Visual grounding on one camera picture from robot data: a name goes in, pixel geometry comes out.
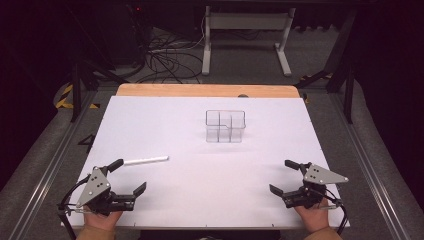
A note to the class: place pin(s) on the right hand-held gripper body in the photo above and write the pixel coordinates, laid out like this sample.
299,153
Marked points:
315,186

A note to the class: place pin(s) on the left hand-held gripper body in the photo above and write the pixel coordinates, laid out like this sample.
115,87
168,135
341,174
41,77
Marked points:
95,188

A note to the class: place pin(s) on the white pen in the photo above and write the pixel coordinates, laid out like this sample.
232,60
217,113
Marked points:
146,160

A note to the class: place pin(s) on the clear acrylic organizer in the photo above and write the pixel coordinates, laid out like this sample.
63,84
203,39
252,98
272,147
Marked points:
225,126

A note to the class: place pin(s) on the person's right hand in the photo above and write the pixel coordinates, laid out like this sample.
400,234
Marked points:
311,218

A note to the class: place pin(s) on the person's left hand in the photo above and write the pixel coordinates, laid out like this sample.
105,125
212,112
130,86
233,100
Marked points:
101,220

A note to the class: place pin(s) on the yellow black hazard tape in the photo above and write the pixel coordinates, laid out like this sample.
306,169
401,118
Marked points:
65,98

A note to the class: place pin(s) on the black metal stand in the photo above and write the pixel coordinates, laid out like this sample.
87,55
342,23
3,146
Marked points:
343,66
83,80

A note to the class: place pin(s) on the wooden table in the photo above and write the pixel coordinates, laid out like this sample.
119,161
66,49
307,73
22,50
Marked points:
206,90

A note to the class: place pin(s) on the black equipment cabinet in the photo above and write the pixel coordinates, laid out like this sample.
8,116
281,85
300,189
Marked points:
123,33

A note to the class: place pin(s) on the metal floor rail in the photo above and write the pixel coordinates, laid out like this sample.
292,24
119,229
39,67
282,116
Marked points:
365,166
50,170

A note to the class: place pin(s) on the white desk frame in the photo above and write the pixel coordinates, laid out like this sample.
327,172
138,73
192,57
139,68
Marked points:
246,21

